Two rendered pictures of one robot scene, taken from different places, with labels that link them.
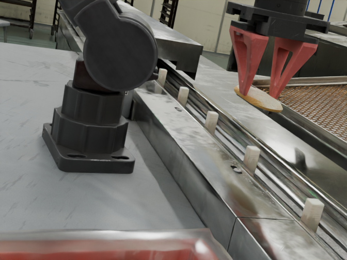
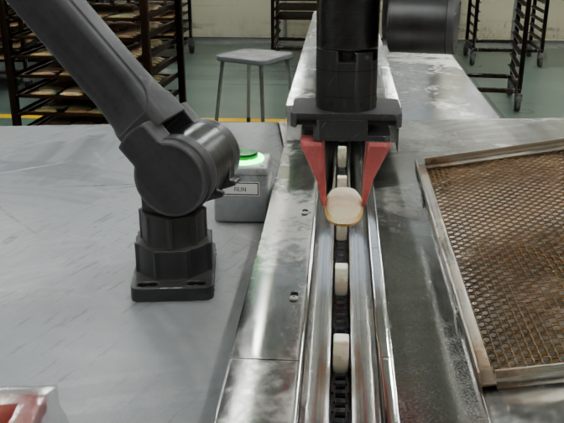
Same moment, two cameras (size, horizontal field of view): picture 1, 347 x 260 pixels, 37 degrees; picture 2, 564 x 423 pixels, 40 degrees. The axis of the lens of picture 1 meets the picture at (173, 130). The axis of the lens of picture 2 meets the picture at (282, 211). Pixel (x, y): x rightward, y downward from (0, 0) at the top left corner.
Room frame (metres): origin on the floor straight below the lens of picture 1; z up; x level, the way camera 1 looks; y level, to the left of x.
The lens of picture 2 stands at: (-0.07, -0.32, 1.19)
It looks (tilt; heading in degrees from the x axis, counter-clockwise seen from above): 21 degrees down; 23
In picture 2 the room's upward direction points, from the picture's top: straight up
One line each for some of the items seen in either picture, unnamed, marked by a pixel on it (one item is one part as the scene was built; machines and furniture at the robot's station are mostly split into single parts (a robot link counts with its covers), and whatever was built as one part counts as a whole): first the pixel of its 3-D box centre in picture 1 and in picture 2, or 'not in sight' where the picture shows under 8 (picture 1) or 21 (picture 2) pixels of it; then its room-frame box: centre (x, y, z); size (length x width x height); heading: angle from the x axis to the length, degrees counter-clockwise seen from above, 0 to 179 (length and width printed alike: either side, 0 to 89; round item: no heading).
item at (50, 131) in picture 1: (90, 120); (174, 242); (0.59, 0.10, 0.86); 0.12 x 0.09 x 0.08; 27
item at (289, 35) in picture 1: (271, 58); (351, 159); (0.61, -0.09, 0.97); 0.07 x 0.07 x 0.09; 19
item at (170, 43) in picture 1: (108, 14); (342, 56); (1.63, 0.27, 0.89); 1.25 x 0.18 x 0.09; 19
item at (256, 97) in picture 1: (257, 95); (343, 203); (0.61, -0.09, 0.93); 0.10 x 0.04 x 0.01; 19
